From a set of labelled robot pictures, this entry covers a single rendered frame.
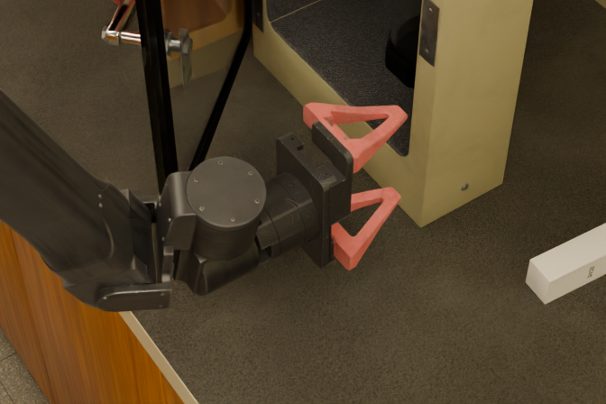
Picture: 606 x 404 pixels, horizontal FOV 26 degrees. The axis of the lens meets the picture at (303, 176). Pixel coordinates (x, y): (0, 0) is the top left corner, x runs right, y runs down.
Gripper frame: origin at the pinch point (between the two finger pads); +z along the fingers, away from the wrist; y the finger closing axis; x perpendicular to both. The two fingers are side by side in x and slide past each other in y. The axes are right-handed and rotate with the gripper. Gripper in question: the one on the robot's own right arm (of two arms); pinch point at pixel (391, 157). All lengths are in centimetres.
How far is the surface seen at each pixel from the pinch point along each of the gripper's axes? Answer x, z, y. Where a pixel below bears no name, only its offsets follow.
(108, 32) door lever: 25.7, -12.1, 1.0
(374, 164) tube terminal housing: 17.0, 12.1, -23.3
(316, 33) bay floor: 32.8, 15.4, -18.1
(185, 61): 20.6, -7.4, -1.2
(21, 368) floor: 83, -14, -120
